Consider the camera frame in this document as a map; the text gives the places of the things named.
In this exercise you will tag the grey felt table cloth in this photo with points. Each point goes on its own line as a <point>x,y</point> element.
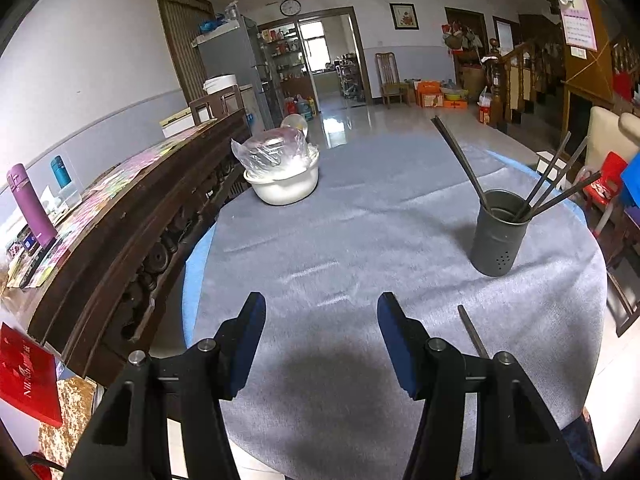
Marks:
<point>391,213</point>

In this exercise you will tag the grey refrigerator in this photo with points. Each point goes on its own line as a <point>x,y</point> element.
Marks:
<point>233,48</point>

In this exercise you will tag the round wall clock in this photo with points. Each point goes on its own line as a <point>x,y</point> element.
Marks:
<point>290,8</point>

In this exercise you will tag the white round electric fan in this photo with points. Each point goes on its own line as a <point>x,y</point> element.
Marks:
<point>296,121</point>

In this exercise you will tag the grey metal utensil holder cup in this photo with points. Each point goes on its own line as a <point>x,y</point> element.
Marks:
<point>499,232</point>

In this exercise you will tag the teal thermos bottle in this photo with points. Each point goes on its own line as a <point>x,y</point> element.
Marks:
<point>60,172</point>

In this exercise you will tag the wooden stair railing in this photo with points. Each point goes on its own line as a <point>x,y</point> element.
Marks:
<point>519,79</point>

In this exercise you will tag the framed wall picture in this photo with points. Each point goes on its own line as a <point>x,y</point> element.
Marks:
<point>404,16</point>

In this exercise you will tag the white rice cooker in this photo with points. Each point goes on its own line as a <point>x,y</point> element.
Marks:
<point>220,83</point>

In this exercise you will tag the purple thermos bottle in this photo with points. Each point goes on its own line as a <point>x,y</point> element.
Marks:
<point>30,206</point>

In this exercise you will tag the clear plastic bag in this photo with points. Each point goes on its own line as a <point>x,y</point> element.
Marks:
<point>274,154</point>

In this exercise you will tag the small white stool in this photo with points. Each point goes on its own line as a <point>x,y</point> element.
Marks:
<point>542,161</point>

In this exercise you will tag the blue jacket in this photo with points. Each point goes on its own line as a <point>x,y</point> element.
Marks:
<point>630,196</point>

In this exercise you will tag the beige sofa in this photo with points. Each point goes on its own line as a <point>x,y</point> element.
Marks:
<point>609,132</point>

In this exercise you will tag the orange cardboard box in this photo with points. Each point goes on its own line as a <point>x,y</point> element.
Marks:
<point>428,94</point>

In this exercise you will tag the wooden chair by doorway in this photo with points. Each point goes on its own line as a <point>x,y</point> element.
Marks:
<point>391,86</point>

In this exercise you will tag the wall calendar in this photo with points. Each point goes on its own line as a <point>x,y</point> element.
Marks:
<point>577,24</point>

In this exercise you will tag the dark chopstick six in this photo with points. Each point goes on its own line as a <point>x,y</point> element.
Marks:
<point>472,332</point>

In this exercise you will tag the red plastic child chair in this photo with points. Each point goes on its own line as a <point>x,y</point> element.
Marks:
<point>605,191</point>

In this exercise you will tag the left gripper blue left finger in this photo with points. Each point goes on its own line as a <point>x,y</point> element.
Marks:
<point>236,342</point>

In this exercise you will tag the white chest freezer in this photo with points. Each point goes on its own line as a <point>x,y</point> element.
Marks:
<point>244,96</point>

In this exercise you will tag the red book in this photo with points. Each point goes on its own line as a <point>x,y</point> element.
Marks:
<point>28,377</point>

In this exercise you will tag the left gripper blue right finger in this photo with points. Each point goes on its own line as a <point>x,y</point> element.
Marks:
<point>405,340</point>

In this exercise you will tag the white plastic bowl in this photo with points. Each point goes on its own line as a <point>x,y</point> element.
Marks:
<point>286,191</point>

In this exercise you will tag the dark chopstick three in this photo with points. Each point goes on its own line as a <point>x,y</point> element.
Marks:
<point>581,147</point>

